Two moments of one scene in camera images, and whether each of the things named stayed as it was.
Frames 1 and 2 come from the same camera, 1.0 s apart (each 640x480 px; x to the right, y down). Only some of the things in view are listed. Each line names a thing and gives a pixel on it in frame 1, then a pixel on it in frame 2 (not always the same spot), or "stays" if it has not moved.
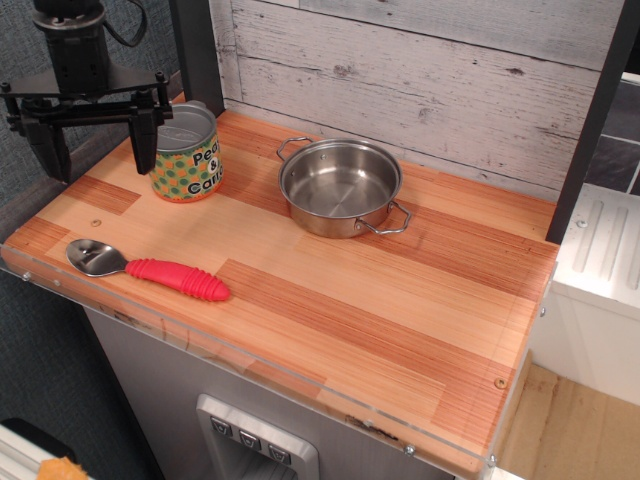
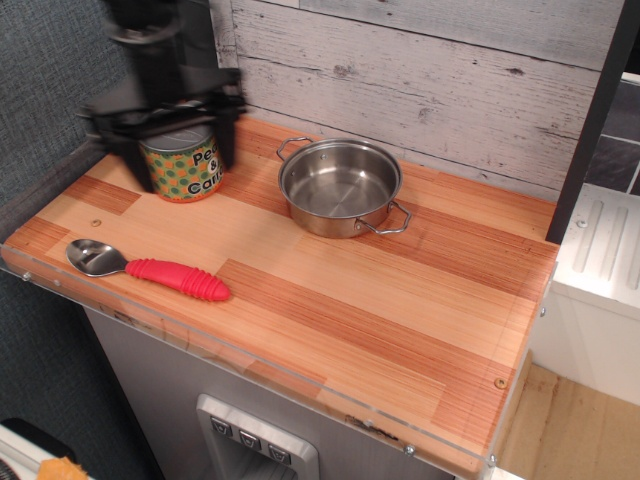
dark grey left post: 195,43 stays
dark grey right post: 578,172 stays
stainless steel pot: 332,186 stays
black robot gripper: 85,89 → 178,80
